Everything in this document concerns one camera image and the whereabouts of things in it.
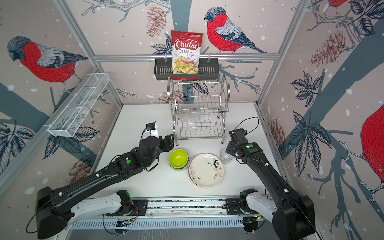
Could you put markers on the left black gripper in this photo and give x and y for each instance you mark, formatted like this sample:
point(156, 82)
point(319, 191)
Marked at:
point(168, 146)

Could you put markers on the leaf pattern bowl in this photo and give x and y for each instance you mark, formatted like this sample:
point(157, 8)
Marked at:
point(179, 168)

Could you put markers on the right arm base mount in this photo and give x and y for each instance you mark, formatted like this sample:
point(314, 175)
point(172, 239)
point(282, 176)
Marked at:
point(237, 207)

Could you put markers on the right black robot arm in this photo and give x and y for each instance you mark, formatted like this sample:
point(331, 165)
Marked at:
point(292, 215)

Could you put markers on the white painted ceramic plate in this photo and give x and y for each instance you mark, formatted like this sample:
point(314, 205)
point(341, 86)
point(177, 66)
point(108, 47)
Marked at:
point(206, 170)

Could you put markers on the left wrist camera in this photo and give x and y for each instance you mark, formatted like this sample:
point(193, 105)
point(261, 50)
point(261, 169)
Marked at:
point(152, 129)

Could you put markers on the steel two-tier dish rack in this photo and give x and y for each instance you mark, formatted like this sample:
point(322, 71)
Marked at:
point(199, 108)

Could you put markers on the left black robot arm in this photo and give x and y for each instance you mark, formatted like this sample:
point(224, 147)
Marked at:
point(53, 206)

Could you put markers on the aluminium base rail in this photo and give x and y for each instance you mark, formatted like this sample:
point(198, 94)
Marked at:
point(156, 208)

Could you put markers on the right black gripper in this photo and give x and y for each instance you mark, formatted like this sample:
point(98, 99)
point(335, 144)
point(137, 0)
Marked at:
point(228, 149)

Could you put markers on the clear glass tumbler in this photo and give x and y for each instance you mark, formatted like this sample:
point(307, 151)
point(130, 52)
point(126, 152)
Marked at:
point(225, 157)

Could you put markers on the white wire mesh shelf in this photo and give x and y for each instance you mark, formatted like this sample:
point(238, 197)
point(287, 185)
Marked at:
point(70, 119)

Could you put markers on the lime green bowl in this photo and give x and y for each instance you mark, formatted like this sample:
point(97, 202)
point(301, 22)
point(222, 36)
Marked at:
point(178, 158)

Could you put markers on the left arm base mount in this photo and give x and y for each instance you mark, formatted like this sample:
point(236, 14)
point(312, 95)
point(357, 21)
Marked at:
point(137, 208)

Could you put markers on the black wall basket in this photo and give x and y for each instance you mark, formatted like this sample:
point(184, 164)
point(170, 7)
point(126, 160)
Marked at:
point(208, 70)

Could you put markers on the red Chuba chips bag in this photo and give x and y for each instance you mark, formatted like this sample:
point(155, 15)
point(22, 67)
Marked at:
point(186, 51)

